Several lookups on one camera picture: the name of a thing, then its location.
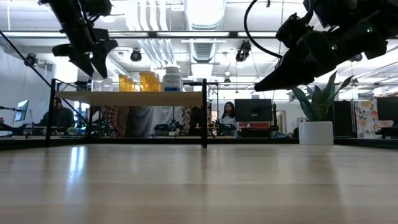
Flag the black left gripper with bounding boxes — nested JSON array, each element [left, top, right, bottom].
[[46, 0, 119, 79]]

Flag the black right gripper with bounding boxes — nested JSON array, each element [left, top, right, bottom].
[[254, 29, 346, 93]]

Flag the clear bottle white cap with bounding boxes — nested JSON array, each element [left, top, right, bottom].
[[92, 78, 105, 92]]

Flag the large orange bottle white cap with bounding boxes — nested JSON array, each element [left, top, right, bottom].
[[139, 70, 156, 92]]

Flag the white round bottle blue label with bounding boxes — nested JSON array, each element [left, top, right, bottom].
[[162, 66, 183, 92]]

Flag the black monitor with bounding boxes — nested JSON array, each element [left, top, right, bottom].
[[234, 98, 274, 123]]

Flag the green plant in white pot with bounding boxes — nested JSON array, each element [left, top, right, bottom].
[[291, 70, 355, 146]]

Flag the person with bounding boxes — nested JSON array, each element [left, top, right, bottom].
[[218, 101, 239, 138], [39, 96, 76, 137]]

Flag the black overhead crossbar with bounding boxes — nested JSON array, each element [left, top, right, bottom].
[[0, 30, 280, 40]]

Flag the red mandala tapestry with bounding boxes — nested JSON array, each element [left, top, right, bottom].
[[101, 106, 129, 138]]

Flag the black partition panel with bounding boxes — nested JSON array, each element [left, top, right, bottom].
[[332, 100, 356, 138]]

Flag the grey curtain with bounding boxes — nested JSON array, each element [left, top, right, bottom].
[[127, 106, 157, 139]]

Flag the small tilted monitor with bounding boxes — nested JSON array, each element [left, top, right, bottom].
[[14, 99, 30, 123]]

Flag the floral tapestry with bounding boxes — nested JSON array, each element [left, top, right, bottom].
[[353, 98, 395, 139]]

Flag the large black screen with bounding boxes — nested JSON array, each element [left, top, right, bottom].
[[376, 96, 398, 126]]

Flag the spotted pattern tapestry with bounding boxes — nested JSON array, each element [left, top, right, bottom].
[[181, 105, 203, 138]]

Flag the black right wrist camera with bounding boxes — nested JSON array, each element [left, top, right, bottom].
[[275, 12, 314, 50]]

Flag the black overhead camera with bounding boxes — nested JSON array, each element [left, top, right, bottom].
[[234, 39, 252, 63]]

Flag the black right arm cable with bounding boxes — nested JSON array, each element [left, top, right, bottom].
[[244, 0, 282, 59]]

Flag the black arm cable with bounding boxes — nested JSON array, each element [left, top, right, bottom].
[[244, 0, 282, 59], [0, 28, 103, 138]]

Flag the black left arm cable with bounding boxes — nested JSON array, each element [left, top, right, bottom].
[[0, 28, 103, 138]]

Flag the black aluminium rig frame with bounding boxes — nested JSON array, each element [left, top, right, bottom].
[[0, 136, 398, 150]]

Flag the silver ceiling air duct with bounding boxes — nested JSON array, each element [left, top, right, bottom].
[[182, 0, 227, 63]]

